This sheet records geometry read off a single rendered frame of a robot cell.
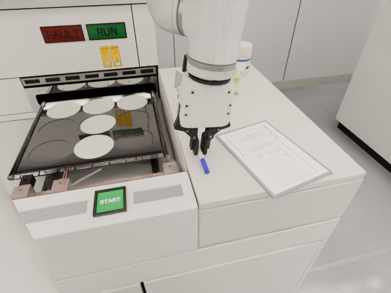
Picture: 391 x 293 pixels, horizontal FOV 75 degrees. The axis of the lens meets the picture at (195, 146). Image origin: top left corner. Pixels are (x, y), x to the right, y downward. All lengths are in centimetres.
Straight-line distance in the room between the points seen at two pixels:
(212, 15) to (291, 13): 248
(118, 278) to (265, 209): 34
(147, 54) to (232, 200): 63
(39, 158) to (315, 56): 288
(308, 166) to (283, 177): 7
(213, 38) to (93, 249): 41
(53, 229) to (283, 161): 44
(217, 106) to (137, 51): 53
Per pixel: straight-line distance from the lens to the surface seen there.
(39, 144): 80
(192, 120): 48
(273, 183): 51
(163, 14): 44
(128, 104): 88
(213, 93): 46
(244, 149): 57
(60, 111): 92
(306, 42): 306
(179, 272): 65
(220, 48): 41
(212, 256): 62
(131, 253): 54
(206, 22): 40
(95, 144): 73
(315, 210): 62
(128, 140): 72
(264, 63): 289
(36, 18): 95
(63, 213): 51
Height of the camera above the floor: 133
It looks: 39 degrees down
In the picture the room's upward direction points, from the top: straight up
